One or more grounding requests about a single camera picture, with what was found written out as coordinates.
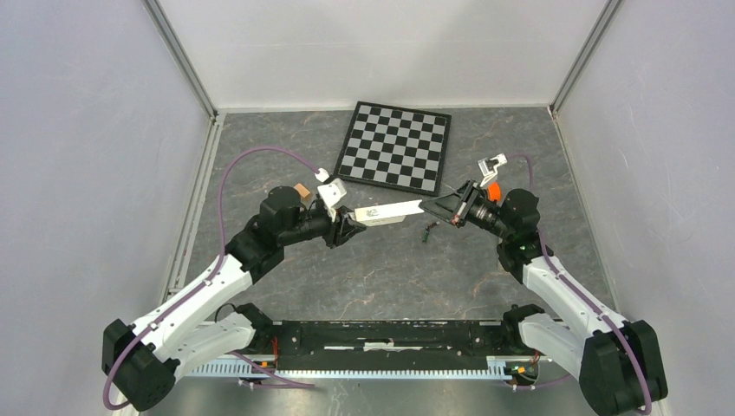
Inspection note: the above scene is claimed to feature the aluminium frame rail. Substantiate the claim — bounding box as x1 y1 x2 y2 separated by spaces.
112 344 276 416

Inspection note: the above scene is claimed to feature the black white chessboard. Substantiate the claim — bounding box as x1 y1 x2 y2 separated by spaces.
333 101 452 196

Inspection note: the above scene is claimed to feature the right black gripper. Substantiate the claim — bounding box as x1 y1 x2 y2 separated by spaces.
420 179 512 241

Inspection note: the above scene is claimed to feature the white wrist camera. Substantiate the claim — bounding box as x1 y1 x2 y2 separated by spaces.
478 153 508 188
315 168 347 222

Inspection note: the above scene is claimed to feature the small wooden block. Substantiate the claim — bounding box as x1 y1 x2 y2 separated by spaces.
293 183 313 204

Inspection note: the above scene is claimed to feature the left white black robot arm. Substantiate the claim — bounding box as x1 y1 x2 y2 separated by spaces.
101 179 365 412

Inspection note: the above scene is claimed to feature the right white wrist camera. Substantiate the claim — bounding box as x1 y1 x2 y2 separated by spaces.
478 153 508 188

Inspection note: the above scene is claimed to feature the orange tape roll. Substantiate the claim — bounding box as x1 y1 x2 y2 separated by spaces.
486 182 502 203

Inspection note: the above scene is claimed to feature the white rectangular bar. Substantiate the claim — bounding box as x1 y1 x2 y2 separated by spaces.
351 199 424 227

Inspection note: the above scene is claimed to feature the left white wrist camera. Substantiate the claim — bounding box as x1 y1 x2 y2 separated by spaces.
315 168 347 222

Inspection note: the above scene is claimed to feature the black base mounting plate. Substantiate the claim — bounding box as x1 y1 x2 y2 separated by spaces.
238 320 538 371

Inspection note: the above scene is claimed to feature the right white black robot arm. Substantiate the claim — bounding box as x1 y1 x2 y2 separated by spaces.
419 181 669 415

